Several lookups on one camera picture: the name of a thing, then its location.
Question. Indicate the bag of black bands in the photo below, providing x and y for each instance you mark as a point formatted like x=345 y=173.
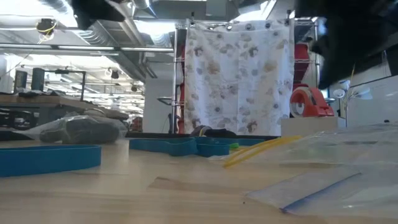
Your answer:
x=90 y=130

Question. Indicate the wide blue rubber band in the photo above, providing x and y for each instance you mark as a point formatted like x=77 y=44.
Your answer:
x=161 y=146
x=214 y=150
x=46 y=160

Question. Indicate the yellow rubber band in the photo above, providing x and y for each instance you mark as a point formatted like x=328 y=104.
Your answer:
x=230 y=161

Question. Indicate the green rubber band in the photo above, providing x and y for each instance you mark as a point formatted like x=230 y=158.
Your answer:
x=234 y=145

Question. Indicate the black ceiling-mounted device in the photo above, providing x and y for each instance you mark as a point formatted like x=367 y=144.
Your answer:
x=46 y=25

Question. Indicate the white floor lamp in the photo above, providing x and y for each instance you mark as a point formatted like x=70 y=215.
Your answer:
x=344 y=84

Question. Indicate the red plastic bin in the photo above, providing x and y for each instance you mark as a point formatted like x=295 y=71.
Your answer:
x=301 y=62
x=182 y=77

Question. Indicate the black ceiling spotlight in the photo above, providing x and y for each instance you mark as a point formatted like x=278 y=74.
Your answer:
x=115 y=75
x=134 y=88

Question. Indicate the red tape dispenser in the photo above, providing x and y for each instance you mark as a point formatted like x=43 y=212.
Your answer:
x=317 y=105

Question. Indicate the black computer monitor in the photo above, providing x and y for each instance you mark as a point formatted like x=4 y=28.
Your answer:
x=38 y=79
x=20 y=81

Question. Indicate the white floral cloth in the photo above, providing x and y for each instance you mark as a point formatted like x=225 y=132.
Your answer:
x=239 y=77

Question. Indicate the bicycle wheel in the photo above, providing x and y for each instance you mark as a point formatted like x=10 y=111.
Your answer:
x=11 y=115

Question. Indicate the black and gray glove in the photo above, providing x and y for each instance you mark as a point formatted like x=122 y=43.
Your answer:
x=217 y=133

